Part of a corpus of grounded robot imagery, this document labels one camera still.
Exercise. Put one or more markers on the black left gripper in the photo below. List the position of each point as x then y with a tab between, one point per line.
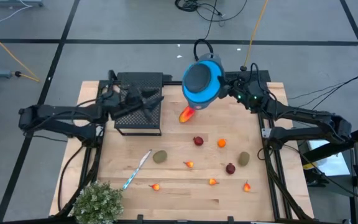
126	102

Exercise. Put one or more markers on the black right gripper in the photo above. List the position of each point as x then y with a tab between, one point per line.
236	88

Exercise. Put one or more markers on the blue collapsible bowl grey rim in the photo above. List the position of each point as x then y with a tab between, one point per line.
210	93

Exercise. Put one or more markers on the orange-red falling pepper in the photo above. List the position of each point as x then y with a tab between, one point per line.
186	115

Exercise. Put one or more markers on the brown-green kiwi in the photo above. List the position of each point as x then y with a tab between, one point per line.
244	158
160	156

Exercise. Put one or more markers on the orange tangerine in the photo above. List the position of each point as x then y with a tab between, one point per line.
221	143

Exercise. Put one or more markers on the dark red apple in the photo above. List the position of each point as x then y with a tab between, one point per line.
198	141

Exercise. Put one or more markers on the small orange-yellow pear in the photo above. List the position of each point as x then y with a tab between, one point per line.
246	187
190	164
212	182
156	187

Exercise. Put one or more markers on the dark red plum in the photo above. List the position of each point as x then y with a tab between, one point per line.
230	169

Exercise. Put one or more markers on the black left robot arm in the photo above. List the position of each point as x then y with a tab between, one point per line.
57	112

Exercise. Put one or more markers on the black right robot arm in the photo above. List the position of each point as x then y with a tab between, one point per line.
306	116

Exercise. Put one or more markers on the black perforated metal stand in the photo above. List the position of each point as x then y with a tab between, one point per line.
152	81

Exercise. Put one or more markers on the green artificial plant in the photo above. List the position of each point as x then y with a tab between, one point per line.
98	202

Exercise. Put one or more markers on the black perforated frame panel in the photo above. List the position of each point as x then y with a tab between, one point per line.
259	76

